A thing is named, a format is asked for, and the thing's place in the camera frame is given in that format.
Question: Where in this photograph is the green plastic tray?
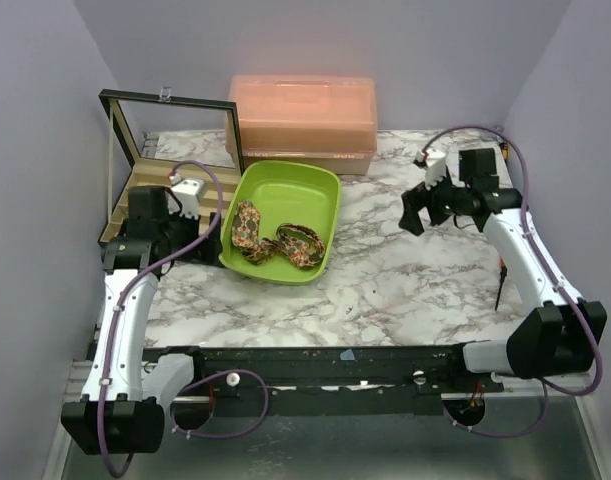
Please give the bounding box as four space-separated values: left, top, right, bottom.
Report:
219 160 341 285

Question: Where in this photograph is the floral patterned tie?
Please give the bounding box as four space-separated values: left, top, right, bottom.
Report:
231 200 326 269

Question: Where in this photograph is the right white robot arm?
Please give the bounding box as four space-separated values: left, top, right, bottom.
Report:
399 148 607 392

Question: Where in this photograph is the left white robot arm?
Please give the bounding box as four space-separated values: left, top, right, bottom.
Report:
61 179 207 455

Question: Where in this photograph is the yellow clamp at corner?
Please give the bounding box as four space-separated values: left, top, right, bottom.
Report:
499 142 509 162

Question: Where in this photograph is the black tie organizer case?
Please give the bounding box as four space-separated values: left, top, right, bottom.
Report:
99 87 245 244

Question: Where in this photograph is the orange translucent storage box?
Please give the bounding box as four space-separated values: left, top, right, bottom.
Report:
229 75 378 175

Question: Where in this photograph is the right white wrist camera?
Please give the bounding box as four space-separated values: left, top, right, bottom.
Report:
414 147 447 189

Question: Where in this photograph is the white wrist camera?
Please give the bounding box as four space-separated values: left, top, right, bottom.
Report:
167 174 206 220
414 147 447 189

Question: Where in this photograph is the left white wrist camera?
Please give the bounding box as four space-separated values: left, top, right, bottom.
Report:
167 174 206 220

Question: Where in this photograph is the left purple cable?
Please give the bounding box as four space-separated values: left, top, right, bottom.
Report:
97 160 270 477

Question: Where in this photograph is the purple cable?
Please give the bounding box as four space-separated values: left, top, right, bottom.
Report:
97 160 270 477
420 124 605 439

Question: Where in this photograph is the orange handled screwdriver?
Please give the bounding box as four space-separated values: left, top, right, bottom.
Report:
494 258 508 311

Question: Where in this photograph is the black mounting base rail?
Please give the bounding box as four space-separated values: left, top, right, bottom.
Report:
144 346 503 420

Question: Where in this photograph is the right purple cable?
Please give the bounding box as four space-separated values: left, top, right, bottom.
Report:
420 124 605 439

